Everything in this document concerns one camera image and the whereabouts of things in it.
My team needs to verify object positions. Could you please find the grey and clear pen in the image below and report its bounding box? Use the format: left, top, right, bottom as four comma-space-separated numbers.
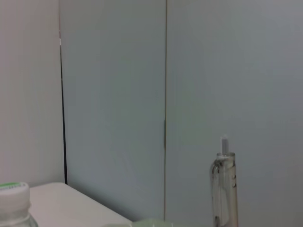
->
209, 134, 239, 227

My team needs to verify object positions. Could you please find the clear green-label water bottle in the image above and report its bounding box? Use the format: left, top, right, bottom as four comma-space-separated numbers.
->
0, 181, 39, 227

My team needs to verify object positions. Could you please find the pale green glass fruit plate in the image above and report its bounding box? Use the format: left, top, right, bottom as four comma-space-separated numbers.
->
99, 218, 177, 227

